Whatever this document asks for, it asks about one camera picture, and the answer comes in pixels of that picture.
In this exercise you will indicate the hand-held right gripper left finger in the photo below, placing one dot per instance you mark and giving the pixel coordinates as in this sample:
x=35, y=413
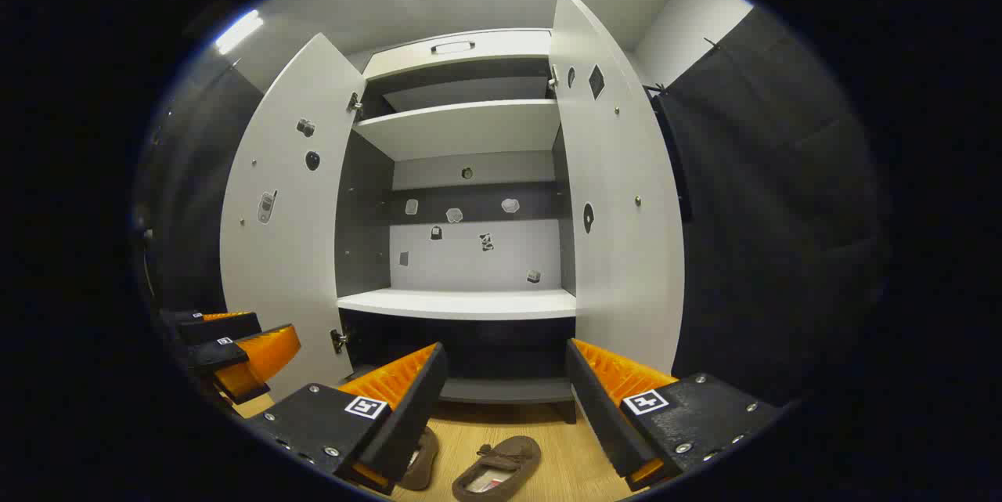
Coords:
x=415, y=416

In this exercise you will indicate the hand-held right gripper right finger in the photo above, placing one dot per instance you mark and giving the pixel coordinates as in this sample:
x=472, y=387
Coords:
x=599, y=416

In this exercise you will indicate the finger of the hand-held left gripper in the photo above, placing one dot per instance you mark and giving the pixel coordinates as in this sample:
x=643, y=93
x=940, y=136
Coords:
x=227, y=326
x=215, y=357

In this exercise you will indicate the brown fuzzy slipper shoe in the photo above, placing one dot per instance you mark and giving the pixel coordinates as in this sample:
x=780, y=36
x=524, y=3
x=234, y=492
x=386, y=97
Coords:
x=427, y=455
x=509, y=455

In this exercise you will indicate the white cabinet door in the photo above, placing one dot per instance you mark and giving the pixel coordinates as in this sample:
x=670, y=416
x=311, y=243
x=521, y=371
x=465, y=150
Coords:
x=618, y=267
x=290, y=275

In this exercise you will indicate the white shoe cabinet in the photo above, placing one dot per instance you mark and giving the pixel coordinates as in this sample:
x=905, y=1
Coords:
x=462, y=267

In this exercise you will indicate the metal door hinge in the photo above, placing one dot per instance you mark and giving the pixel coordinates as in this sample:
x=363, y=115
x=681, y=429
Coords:
x=553, y=79
x=338, y=340
x=355, y=104

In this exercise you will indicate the ceiling light panel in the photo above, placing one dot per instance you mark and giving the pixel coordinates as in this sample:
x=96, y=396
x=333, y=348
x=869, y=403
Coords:
x=239, y=30

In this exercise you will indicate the small black cloth clip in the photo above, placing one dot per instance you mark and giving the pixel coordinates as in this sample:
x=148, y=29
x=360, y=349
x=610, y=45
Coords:
x=711, y=42

